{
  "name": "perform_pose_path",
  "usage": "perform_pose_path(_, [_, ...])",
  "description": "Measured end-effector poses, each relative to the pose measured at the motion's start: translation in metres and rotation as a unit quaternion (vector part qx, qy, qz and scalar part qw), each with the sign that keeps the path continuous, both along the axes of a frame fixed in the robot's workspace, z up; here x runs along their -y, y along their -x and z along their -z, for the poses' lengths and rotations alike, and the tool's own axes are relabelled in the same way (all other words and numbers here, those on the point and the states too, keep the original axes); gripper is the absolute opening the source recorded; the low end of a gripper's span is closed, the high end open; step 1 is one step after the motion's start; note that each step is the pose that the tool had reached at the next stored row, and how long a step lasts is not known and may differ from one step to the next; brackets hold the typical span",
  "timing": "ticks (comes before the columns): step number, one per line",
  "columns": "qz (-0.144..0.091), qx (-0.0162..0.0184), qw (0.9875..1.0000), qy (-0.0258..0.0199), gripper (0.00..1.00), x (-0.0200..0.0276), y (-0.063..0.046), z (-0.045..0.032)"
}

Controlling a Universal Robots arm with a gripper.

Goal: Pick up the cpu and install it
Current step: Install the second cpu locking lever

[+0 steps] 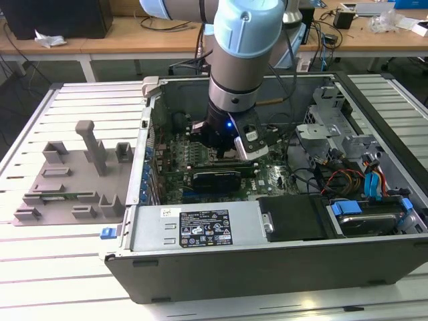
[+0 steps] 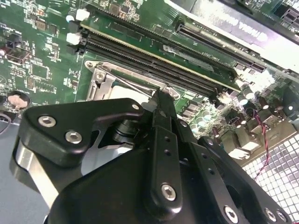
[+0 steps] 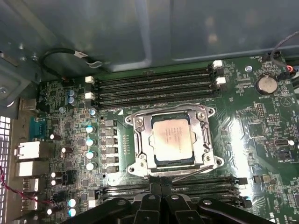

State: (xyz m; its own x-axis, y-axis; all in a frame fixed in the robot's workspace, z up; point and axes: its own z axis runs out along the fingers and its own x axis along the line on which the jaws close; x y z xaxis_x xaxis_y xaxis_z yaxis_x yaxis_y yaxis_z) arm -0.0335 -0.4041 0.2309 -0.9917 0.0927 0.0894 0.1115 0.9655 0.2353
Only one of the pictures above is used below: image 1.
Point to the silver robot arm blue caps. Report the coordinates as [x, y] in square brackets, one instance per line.
[240, 67]

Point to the CPU socket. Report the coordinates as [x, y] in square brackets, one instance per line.
[212, 154]

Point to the black graphics card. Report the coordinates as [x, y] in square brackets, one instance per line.
[215, 182]

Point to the green motherboard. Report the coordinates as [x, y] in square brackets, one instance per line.
[271, 180]

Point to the black rating label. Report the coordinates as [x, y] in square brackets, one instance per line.
[204, 229]

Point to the silver drive cage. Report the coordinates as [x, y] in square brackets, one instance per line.
[317, 130]

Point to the black drive bay cover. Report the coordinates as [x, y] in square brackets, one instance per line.
[294, 217]

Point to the silver power supply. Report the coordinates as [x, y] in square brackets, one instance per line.
[150, 227]

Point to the small black adapter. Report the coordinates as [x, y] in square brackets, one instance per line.
[329, 39]

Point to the blue case latch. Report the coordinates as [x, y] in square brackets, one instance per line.
[107, 233]

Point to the grey parts rack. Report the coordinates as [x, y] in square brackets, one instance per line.
[77, 187]

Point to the black open PC case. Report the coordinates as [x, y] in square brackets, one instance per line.
[267, 274]

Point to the green RAM stick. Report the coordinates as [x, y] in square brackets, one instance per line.
[72, 196]

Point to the small black cube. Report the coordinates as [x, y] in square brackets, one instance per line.
[342, 20]

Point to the hard disk in blue carrier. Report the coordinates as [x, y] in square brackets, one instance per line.
[364, 224]

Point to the crumpled white paper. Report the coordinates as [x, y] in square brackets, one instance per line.
[50, 40]

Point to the black computer tower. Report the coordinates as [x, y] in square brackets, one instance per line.
[60, 18]

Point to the grey flat tray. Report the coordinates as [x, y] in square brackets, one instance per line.
[371, 9]

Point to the clear plastic bags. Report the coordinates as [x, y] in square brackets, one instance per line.
[384, 21]

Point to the white box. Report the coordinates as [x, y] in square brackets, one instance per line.
[422, 28]

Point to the blue box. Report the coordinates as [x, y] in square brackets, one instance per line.
[413, 3]

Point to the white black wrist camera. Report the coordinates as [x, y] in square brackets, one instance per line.
[254, 147]

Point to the wooden desk white frame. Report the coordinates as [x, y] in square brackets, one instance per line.
[75, 45]
[110, 43]

